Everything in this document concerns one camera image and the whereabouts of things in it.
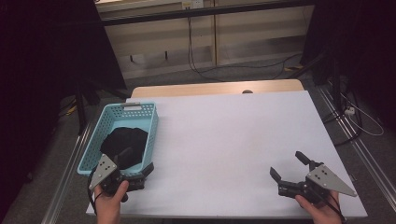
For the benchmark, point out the yellow floor tape strip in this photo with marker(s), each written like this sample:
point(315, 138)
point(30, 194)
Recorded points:
point(71, 110)

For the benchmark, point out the person's right hand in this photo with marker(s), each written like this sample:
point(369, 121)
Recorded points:
point(323, 213)

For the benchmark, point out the wooden table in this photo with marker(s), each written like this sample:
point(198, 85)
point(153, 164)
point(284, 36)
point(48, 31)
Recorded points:
point(186, 89)

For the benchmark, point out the black stand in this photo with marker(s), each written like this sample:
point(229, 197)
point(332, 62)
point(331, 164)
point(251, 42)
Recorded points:
point(336, 81)
point(81, 115)

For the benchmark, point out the beige cabinet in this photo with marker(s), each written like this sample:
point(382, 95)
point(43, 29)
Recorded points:
point(258, 28)

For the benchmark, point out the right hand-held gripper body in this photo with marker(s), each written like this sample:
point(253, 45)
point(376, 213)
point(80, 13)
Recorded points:
point(327, 180)

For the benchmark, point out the dark round table grommet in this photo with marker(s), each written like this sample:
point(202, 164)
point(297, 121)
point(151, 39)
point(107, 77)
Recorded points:
point(247, 91)

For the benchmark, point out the person's left hand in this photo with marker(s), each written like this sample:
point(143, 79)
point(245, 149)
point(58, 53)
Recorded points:
point(109, 208)

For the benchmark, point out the black horizontal bar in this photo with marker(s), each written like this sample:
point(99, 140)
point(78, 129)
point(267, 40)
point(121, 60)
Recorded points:
point(202, 11)

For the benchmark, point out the black shorts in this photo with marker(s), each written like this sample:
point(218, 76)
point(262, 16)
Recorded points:
point(124, 140)

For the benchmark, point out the aluminium floor rail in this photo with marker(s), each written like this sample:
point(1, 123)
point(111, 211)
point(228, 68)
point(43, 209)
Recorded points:
point(367, 157)
point(67, 177)

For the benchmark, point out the white power plug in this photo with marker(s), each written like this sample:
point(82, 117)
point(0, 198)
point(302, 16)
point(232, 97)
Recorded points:
point(349, 111)

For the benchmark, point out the white wall socket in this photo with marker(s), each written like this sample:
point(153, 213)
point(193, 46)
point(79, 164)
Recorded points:
point(193, 4)

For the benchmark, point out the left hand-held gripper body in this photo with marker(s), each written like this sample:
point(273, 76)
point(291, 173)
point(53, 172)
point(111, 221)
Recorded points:
point(102, 171)

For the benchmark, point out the light blue plastic basket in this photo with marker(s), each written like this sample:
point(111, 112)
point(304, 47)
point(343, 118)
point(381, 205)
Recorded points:
point(93, 146)

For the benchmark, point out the black curtain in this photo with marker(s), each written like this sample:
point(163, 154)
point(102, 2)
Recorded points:
point(37, 77)
point(367, 46)

